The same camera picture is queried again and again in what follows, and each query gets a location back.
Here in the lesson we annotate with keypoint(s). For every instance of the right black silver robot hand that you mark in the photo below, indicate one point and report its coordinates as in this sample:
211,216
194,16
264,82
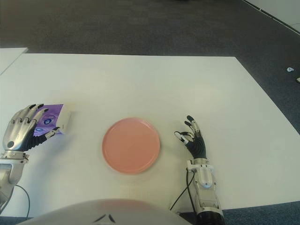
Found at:
198,147

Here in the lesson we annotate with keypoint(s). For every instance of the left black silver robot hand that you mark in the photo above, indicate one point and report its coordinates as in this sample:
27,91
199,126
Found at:
18,131

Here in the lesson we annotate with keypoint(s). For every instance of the purple tissue paper pack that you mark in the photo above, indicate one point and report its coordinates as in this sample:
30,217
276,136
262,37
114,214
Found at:
50,117

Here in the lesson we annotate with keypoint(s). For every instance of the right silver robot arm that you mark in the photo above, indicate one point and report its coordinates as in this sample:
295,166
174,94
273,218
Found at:
207,187

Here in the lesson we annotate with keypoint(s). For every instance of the pink round plate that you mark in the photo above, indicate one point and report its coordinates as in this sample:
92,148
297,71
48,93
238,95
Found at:
131,145

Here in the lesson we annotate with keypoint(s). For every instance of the white side table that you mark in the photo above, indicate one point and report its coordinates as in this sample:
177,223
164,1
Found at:
10,58

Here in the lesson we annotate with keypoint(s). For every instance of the silver robot torso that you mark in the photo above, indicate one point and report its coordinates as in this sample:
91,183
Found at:
105,212

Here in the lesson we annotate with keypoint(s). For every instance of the small white floor object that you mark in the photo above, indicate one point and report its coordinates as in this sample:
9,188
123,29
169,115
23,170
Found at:
290,69

